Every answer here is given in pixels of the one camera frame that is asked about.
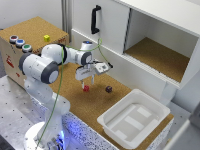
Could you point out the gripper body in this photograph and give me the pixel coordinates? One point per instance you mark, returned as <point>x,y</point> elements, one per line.
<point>87,71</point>

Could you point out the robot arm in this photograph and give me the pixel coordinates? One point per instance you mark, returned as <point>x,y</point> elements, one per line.
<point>40,66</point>

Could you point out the pink block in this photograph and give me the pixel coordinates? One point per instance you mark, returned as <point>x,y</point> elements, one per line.
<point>86,88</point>

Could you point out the purple block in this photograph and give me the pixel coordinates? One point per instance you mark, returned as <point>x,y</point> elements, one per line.
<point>108,89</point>

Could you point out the yellow block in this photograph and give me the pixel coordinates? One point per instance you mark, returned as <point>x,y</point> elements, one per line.
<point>47,38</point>

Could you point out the white sliding door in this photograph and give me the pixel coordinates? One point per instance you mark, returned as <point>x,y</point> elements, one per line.
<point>100,23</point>

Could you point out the white plastic box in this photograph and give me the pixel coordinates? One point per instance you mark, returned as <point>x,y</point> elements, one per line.
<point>133,120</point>

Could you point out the green button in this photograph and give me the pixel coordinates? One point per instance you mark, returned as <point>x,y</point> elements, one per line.
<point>26,47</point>

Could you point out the wooden drawer box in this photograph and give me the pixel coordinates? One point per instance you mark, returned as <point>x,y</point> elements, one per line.
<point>30,40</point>

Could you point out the white cabinet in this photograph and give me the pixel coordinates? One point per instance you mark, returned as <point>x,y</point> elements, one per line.
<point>146,43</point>

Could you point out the blue button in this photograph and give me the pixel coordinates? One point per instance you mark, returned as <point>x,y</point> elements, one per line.
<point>20,42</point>

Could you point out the red button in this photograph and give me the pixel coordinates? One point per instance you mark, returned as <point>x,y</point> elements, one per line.
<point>13,38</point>

